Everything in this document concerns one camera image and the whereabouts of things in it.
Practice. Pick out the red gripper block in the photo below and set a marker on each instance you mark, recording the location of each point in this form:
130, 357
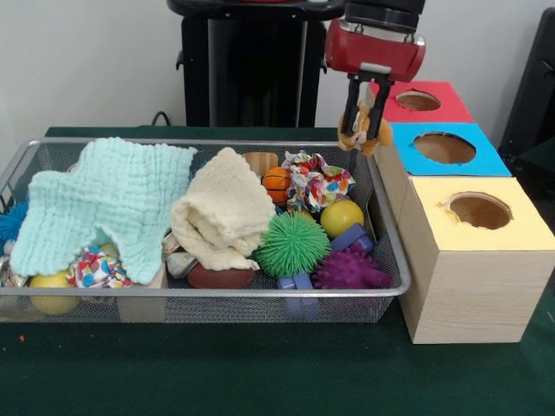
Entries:
373, 50

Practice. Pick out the small brown plush doll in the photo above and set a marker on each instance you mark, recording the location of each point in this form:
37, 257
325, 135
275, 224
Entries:
365, 126

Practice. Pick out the cream muslin cloth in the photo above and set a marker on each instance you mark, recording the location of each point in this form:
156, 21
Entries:
225, 203

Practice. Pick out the wooden three-hole sorting box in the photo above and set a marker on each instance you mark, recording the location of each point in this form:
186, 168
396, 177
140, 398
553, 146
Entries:
477, 294

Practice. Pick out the colourful crumpled cloth ball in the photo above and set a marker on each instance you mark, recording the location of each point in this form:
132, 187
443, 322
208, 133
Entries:
312, 182
97, 268

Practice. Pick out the yellow smooth ball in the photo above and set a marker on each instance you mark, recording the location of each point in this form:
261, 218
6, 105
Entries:
341, 219

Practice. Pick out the small orange basketball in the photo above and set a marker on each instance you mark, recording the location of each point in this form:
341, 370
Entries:
276, 184

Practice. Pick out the purple plastic block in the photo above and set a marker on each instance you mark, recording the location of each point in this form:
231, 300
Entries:
349, 236

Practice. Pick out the green spiky puffer ball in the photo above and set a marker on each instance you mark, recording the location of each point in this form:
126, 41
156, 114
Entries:
292, 242

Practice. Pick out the purple knobbly rubber ball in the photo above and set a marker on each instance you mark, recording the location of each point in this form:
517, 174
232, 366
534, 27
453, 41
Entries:
347, 268

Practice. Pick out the black chair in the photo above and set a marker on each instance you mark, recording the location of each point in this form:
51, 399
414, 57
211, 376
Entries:
537, 86

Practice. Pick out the dark green table cloth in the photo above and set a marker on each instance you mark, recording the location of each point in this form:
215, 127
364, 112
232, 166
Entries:
537, 162
260, 372

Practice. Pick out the brown toy football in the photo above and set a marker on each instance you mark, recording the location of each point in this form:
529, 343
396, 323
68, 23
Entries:
221, 277

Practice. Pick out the mint green muslin cloth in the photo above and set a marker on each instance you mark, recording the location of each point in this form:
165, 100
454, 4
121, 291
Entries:
108, 190

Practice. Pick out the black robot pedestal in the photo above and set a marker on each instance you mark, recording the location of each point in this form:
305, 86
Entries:
260, 65

